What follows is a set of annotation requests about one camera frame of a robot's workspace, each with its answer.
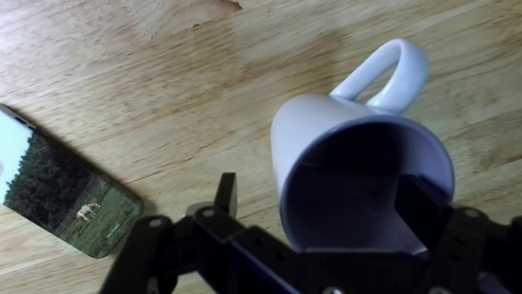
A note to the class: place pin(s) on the white ceramic mug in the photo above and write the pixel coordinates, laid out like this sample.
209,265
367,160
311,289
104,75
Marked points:
337,157

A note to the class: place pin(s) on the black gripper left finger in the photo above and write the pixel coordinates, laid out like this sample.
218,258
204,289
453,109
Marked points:
225,196

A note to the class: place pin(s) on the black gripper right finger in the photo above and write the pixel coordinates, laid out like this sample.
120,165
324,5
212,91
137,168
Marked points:
424,207

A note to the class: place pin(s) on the smartphone on table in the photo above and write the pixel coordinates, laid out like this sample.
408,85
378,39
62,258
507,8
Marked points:
60,191

